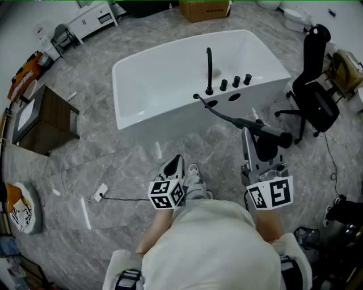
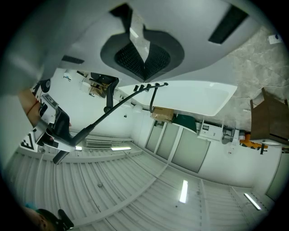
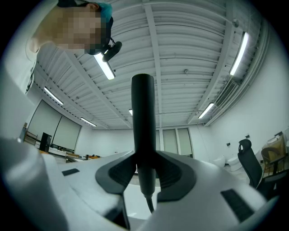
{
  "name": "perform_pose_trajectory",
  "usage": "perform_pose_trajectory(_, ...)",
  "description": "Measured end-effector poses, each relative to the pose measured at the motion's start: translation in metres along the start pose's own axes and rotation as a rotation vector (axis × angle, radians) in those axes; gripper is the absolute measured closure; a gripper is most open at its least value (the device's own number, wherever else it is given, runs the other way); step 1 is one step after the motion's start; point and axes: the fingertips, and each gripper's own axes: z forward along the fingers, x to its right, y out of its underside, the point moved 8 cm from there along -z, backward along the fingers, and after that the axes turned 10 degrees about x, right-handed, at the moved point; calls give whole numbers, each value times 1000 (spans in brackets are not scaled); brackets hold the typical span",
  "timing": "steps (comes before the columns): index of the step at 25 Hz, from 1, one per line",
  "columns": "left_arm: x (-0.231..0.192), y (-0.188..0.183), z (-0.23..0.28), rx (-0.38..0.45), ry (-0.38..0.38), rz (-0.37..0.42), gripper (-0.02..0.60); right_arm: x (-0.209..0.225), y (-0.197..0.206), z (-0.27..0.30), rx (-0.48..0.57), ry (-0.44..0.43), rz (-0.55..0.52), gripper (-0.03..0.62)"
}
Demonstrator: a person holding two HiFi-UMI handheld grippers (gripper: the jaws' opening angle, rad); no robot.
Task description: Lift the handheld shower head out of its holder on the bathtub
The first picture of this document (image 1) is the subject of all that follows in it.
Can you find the dark wooden vanity cabinet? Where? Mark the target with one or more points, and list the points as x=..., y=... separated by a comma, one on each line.
x=54, y=121

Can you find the black cylindrical connector cap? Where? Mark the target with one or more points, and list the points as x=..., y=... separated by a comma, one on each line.
x=223, y=85
x=236, y=82
x=247, y=80

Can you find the black handheld shower head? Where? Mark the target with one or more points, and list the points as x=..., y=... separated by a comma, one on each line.
x=269, y=131

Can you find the white vanity cabinet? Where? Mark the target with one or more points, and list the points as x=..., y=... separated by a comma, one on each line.
x=90, y=19

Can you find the black curved tub faucet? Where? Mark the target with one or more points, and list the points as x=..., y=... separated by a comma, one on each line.
x=210, y=73

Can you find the person's white shoe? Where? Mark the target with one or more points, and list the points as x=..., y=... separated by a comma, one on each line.
x=193, y=170

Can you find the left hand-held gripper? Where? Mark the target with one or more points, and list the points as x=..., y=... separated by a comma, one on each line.
x=166, y=195

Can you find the grey folding chair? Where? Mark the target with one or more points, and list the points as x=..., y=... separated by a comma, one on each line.
x=62, y=36

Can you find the white water dispenser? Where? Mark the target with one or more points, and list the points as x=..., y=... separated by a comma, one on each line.
x=44, y=36

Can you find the white ceramic basin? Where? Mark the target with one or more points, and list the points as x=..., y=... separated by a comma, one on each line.
x=30, y=89

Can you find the person's white shirt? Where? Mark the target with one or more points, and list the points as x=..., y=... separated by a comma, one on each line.
x=210, y=246

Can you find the black basin faucet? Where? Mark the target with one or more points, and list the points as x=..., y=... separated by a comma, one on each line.
x=25, y=100

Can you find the person's right forearm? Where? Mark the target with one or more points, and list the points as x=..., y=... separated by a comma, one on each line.
x=269, y=223

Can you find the white bathtub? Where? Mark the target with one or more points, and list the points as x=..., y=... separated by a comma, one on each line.
x=158, y=79

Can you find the brown cardboard box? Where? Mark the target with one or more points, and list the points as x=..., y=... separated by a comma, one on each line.
x=204, y=11

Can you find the small white adapter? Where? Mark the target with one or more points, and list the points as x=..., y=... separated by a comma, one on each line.
x=71, y=95

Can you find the person's left forearm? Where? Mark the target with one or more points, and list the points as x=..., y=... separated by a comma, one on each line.
x=156, y=229

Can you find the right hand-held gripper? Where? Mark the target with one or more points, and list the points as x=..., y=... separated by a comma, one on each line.
x=269, y=189

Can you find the white power strip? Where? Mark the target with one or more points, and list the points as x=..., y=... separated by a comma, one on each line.
x=100, y=192

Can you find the person's grey trousers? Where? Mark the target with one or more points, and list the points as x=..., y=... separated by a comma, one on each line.
x=197, y=187

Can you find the black office chair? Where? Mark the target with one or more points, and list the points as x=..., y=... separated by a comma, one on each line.
x=314, y=96

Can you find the black mesh waste basket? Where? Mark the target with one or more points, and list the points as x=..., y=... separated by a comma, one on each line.
x=307, y=238

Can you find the orange fabric item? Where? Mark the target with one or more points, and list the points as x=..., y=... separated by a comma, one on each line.
x=24, y=76

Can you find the rounded white toilet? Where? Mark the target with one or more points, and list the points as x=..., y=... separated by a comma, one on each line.
x=269, y=4

